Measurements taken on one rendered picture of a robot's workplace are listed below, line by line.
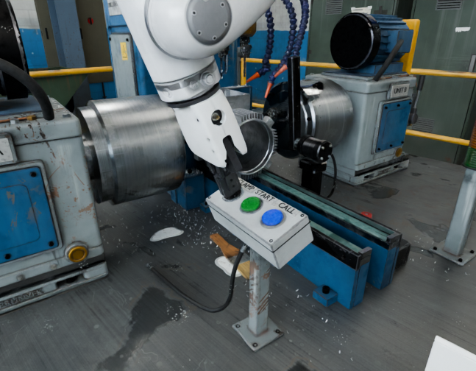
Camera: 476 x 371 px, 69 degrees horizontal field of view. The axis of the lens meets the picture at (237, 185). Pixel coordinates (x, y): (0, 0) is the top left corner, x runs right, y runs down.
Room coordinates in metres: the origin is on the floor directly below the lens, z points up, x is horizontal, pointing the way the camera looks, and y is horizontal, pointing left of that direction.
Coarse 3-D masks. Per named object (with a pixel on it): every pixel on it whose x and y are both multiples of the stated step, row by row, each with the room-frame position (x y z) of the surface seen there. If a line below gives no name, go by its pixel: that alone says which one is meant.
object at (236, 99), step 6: (222, 90) 1.09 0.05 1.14; (228, 90) 1.08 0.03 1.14; (228, 96) 0.96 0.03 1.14; (234, 96) 0.97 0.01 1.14; (240, 96) 0.98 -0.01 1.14; (246, 96) 1.00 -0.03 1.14; (234, 102) 0.97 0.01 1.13; (240, 102) 0.98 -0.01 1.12; (246, 102) 1.00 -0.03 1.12; (234, 108) 0.97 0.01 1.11; (246, 108) 1.00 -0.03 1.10
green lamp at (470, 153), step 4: (468, 148) 0.73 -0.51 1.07; (472, 148) 0.72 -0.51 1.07; (468, 152) 0.73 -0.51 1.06; (472, 152) 0.71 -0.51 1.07; (468, 156) 0.72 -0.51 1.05; (472, 156) 0.71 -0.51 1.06; (464, 160) 0.73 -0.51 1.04; (468, 160) 0.72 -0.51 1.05; (472, 160) 0.71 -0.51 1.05; (464, 164) 0.73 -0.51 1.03; (468, 164) 0.72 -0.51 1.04; (472, 164) 0.71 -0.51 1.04; (472, 168) 0.71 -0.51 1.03
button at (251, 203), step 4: (244, 200) 0.47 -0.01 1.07; (248, 200) 0.47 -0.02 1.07; (252, 200) 0.46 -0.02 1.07; (256, 200) 0.46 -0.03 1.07; (244, 204) 0.46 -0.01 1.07; (248, 204) 0.46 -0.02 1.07; (252, 204) 0.46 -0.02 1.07; (256, 204) 0.45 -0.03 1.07; (244, 208) 0.45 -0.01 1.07; (248, 208) 0.45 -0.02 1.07; (252, 208) 0.45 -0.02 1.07; (256, 208) 0.45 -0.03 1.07
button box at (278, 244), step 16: (256, 192) 0.49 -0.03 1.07; (224, 208) 0.47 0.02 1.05; (240, 208) 0.46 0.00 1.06; (272, 208) 0.44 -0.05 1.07; (288, 208) 0.43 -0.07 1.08; (224, 224) 0.49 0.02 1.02; (240, 224) 0.43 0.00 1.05; (256, 224) 0.42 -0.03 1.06; (288, 224) 0.40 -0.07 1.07; (304, 224) 0.41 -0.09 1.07; (256, 240) 0.41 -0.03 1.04; (272, 240) 0.38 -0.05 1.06; (288, 240) 0.39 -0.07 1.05; (304, 240) 0.41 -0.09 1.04; (272, 256) 0.38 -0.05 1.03; (288, 256) 0.39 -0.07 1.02
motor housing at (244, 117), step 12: (240, 108) 0.97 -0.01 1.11; (240, 120) 0.89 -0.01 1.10; (252, 120) 0.91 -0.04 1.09; (252, 132) 1.03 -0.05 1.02; (264, 132) 0.98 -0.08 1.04; (276, 132) 0.96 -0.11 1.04; (252, 144) 1.02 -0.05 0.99; (264, 144) 0.98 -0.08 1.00; (276, 144) 0.97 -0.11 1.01; (240, 156) 1.02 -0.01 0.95; (252, 156) 0.99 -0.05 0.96; (264, 156) 0.96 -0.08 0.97; (252, 168) 0.94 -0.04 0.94
